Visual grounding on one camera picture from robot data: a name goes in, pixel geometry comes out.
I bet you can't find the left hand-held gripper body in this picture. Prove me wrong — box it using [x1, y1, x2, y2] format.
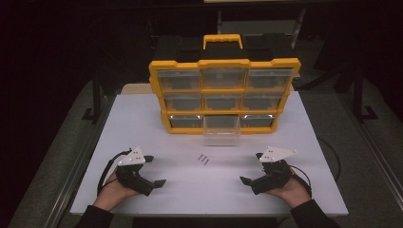
[115, 146, 156, 198]

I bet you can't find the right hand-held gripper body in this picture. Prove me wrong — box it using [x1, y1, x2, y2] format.
[251, 145, 298, 195]

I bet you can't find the clear plastic drawer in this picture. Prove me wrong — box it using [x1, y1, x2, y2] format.
[202, 114, 241, 147]

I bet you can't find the yellow black organizer cabinet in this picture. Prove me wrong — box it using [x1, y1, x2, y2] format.
[148, 33, 302, 136]

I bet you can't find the person's right hand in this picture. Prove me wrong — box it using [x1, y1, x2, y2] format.
[267, 167, 312, 209]

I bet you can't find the person's left hand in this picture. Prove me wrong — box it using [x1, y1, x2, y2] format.
[93, 170, 139, 212]

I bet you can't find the black metal stand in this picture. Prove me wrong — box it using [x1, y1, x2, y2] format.
[81, 67, 103, 125]
[352, 65, 380, 124]

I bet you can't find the beige board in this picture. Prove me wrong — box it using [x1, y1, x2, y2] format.
[121, 83, 154, 95]

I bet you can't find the grid of clear drawers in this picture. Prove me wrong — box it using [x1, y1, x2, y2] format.
[156, 67, 296, 129]

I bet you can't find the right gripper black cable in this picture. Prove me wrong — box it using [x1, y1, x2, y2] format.
[289, 164, 313, 198]

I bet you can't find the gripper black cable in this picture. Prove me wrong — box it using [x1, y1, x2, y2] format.
[96, 148, 132, 198]
[289, 164, 313, 198]

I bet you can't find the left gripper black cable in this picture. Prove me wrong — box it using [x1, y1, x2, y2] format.
[96, 148, 132, 198]

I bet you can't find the aluminium rail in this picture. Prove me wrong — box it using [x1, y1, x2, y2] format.
[44, 94, 116, 228]
[340, 94, 403, 203]

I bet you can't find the thin black cable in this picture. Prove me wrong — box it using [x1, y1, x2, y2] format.
[317, 136, 342, 183]

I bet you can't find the grey metal frame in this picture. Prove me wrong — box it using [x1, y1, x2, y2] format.
[216, 8, 308, 49]

